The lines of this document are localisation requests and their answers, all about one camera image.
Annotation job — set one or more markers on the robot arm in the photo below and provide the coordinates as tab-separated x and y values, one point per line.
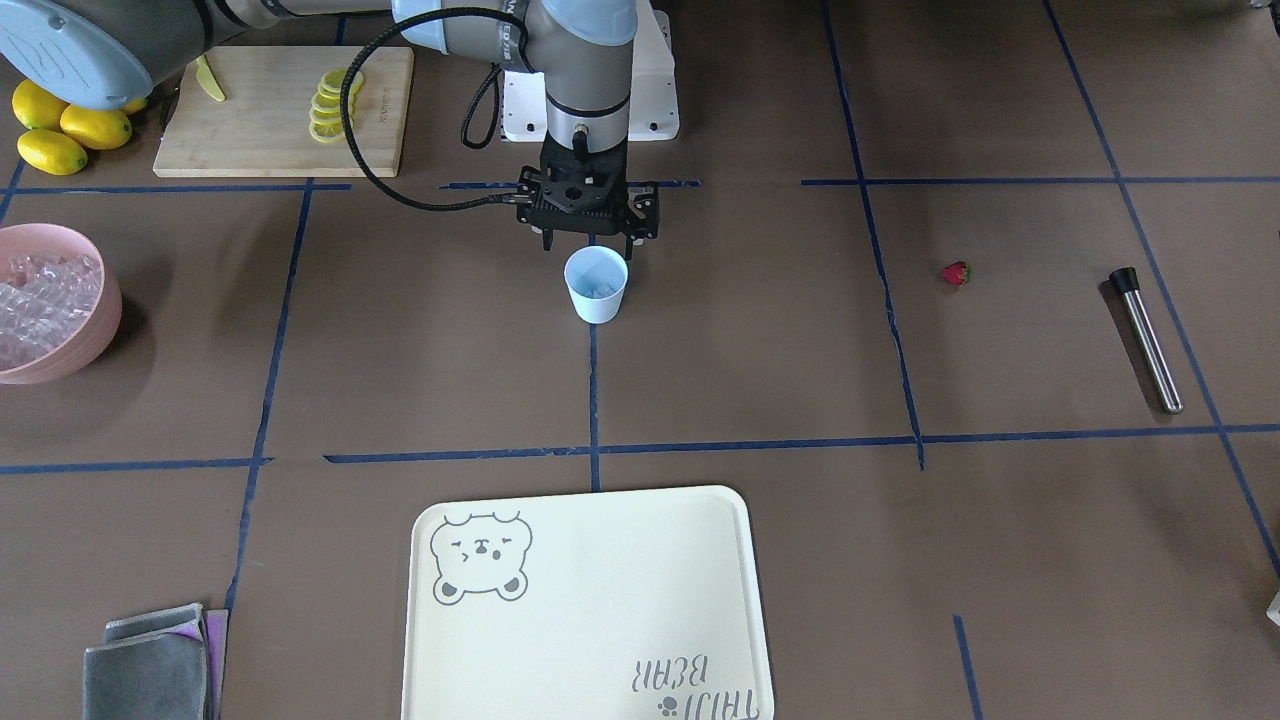
103	54

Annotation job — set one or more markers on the steel muddler black tip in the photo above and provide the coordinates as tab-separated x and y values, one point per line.
1125	282

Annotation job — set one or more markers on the pile of ice cubes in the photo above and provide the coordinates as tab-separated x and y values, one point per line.
45	299

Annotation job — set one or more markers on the light blue cup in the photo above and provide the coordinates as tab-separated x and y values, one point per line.
596	278

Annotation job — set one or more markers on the bamboo cutting board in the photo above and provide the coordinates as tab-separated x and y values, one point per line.
261	130

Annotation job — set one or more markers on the pink bowl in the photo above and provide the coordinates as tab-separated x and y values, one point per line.
94	335

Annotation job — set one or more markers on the red strawberry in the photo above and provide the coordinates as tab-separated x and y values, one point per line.
956	274

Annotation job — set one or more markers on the grey folded cloth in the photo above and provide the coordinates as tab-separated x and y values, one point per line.
166	664

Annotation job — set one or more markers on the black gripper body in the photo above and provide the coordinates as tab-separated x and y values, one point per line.
643	209

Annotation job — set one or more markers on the lemon slices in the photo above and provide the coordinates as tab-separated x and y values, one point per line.
325	116

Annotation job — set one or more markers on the cream bear tray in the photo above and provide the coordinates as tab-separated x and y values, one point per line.
610	605

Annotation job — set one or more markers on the yellow-green plastic knife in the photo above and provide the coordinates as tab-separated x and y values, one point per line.
206	79

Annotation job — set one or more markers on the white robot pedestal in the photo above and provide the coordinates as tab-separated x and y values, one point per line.
654	115

